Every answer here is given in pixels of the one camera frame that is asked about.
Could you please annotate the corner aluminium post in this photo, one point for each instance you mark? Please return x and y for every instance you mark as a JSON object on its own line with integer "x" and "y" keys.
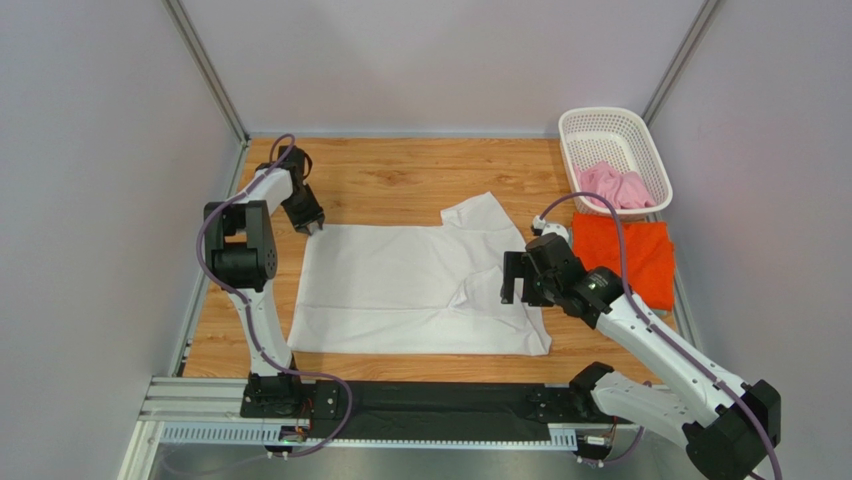
{"x": 698, "y": 28}
{"x": 182, "y": 21}

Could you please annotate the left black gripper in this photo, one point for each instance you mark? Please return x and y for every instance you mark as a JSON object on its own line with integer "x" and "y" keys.
{"x": 313, "y": 214}

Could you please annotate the right corner aluminium post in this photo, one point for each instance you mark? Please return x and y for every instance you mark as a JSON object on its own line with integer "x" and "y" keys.
{"x": 698, "y": 28}

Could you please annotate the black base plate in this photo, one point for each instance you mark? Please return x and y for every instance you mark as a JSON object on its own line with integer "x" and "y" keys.
{"x": 441, "y": 411}

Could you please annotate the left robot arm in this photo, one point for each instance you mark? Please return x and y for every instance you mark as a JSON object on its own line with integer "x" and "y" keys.
{"x": 237, "y": 250}

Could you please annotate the folded orange t shirt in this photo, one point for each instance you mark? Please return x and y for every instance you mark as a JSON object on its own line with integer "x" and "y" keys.
{"x": 650, "y": 255}

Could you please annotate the left corner aluminium post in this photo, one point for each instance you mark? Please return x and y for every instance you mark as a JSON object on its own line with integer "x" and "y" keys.
{"x": 182, "y": 21}

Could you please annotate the pink t shirt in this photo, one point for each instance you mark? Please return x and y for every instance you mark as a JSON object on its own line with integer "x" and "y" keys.
{"x": 622, "y": 190}

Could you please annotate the white plastic laundry basket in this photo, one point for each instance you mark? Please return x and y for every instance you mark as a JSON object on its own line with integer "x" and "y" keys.
{"x": 619, "y": 138}

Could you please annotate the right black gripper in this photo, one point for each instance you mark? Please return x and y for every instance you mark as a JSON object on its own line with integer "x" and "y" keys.
{"x": 521, "y": 278}

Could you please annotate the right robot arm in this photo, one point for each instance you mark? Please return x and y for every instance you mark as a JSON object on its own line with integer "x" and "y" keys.
{"x": 725, "y": 425}

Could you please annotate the white t shirt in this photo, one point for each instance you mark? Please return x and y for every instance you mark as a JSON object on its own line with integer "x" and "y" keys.
{"x": 402, "y": 290}

